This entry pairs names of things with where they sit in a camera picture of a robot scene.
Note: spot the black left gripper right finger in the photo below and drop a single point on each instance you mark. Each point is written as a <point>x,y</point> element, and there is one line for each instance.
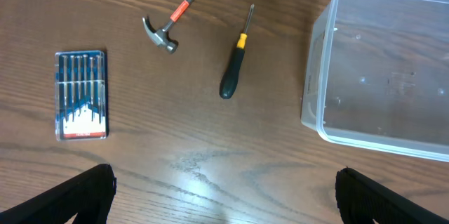
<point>361,200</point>

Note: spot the small claw hammer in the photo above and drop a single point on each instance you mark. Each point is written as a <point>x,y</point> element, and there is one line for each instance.
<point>161,36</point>

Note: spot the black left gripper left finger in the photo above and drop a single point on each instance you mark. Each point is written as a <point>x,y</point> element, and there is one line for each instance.
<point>85,198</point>

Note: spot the clear plastic container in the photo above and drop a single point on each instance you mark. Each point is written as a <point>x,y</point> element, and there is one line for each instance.
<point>377,76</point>

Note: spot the black yellow screwdriver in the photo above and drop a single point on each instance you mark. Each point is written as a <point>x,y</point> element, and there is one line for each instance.
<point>230,77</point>

